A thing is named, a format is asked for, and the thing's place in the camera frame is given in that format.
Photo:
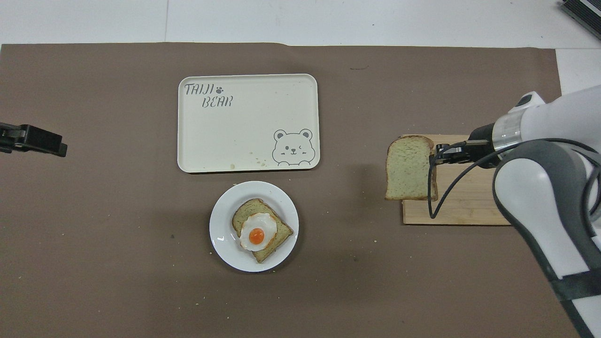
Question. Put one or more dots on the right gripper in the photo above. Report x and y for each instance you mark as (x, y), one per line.
(483, 152)

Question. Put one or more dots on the plain bread slice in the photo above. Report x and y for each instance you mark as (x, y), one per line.
(407, 169)

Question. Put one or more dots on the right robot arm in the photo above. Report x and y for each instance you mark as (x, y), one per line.
(530, 188)

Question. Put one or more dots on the white round plate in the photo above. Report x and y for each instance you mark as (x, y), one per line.
(223, 244)

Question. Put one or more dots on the wooden cutting board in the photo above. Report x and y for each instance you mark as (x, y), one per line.
(469, 206)

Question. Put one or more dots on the bread slice under fried egg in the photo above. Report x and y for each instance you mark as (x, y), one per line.
(283, 231)

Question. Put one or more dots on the cream tray with bear print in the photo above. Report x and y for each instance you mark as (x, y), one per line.
(244, 131)

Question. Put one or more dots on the fried egg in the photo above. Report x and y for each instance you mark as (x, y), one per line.
(257, 234)

